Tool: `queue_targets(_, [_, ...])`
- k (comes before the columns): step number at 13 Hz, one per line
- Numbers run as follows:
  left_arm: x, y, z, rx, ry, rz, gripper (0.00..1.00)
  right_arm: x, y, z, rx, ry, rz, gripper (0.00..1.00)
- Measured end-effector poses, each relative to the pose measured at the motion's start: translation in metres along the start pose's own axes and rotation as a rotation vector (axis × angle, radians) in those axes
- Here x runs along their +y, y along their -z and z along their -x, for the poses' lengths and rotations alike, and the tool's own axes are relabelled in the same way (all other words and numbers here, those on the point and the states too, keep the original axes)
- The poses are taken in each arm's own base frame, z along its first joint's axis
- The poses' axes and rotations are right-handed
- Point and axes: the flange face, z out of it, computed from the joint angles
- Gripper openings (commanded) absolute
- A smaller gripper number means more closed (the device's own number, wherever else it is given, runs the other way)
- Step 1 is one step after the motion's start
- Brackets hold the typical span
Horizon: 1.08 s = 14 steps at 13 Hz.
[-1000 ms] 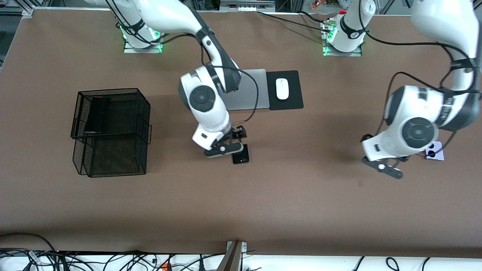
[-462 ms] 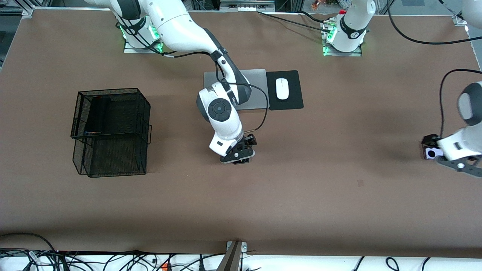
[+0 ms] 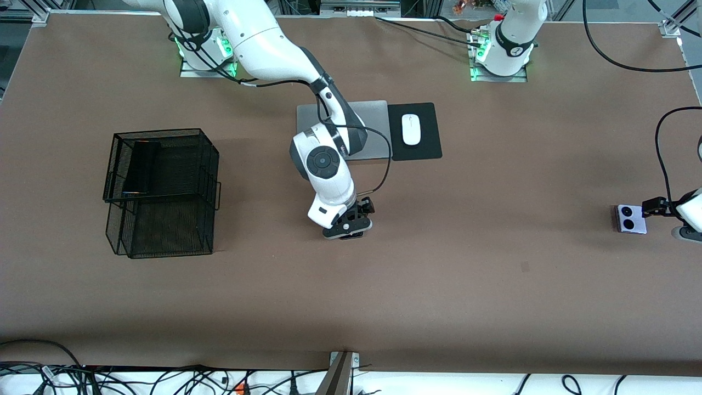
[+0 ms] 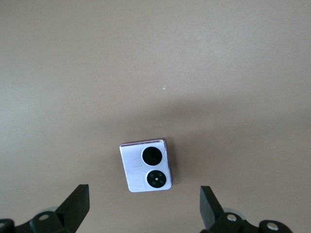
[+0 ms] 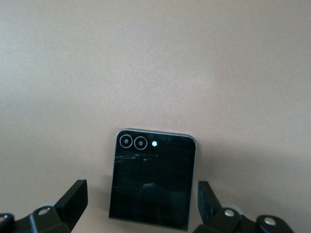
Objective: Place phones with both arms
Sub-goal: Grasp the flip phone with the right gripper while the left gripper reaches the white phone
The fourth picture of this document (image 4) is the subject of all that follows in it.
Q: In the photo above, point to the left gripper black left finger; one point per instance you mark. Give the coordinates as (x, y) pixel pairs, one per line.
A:
(73, 211)

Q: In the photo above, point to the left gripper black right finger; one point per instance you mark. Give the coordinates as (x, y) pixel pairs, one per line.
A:
(210, 211)

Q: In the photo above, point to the lilac flip phone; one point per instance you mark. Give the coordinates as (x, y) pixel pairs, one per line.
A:
(132, 167)

